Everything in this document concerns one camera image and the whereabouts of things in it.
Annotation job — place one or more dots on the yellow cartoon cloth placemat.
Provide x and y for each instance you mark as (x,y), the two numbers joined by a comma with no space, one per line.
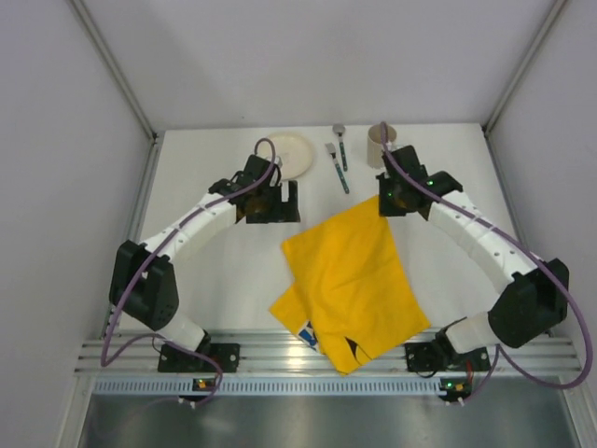
(350,298)

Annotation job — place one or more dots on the spoon with teal handle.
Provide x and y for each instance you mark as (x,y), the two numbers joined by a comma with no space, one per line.
(339,130)

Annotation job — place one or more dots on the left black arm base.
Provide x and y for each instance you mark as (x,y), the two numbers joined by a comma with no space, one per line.
(225,355)

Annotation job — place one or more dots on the fork with teal handle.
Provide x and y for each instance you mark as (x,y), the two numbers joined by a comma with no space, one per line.
(331,150)

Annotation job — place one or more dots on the slotted grey cable duct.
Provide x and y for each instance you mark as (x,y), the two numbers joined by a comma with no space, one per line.
(239,386)

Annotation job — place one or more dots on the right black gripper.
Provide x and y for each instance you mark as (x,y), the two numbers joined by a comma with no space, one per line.
(389,206)

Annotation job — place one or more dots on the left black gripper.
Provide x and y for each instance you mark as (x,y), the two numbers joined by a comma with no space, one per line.
(278,215)

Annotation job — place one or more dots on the left aluminium frame post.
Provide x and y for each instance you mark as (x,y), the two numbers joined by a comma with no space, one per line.
(110,62)

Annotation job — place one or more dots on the aluminium mounting rail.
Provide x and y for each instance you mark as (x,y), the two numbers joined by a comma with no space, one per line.
(277,353)

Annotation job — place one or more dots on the right aluminium frame post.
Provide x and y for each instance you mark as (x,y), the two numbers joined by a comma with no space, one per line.
(523,66)

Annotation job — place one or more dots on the beige cup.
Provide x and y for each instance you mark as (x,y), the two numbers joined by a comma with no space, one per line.
(374,146)

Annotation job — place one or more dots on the aluminium frame post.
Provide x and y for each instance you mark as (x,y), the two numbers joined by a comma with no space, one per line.
(110,62)
(523,66)

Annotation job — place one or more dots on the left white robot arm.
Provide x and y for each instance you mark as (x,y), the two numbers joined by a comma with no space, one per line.
(143,284)

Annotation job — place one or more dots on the cream round plate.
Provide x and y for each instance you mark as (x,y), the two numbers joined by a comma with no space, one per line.
(295,153)

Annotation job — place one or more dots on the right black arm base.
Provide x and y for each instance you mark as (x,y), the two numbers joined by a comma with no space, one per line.
(438,355)

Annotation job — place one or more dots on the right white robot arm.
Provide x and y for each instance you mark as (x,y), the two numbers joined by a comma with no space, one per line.
(530,294)

